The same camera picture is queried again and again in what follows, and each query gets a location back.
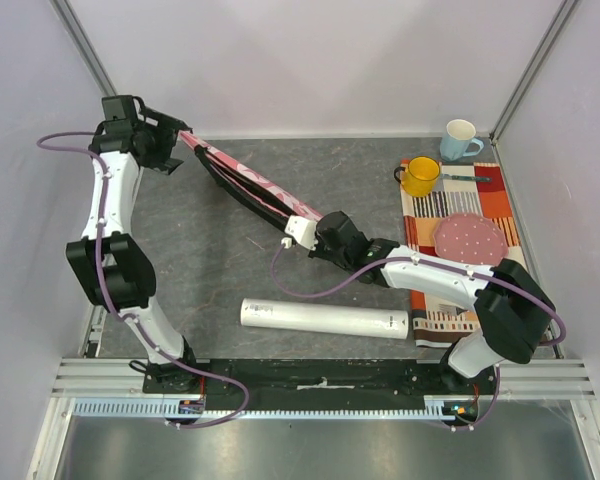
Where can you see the pink racket bag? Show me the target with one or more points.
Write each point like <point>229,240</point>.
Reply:
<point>261,196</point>

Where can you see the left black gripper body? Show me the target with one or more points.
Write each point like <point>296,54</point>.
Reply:
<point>159,144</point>

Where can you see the pink dotted plate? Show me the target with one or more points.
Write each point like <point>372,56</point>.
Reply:
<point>469,238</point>

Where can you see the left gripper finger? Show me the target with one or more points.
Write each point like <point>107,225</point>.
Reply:
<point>158,123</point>
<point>168,166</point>

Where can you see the orange patchwork cloth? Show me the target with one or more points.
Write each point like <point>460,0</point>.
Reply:
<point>436,322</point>

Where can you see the yellow mug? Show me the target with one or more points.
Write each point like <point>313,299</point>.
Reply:
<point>418,176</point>

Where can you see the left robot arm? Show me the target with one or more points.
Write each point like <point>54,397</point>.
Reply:
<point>110,266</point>

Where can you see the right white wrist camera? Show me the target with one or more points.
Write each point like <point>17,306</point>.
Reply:
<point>300,231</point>

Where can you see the white cable duct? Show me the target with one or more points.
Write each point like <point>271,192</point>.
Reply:
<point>175,409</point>

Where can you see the light blue mug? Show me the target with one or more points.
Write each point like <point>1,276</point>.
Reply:
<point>459,141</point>

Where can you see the white shuttlecock tube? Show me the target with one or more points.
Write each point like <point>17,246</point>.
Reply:
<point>329,319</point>

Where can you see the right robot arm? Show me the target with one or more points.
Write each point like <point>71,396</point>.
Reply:
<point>512,310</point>

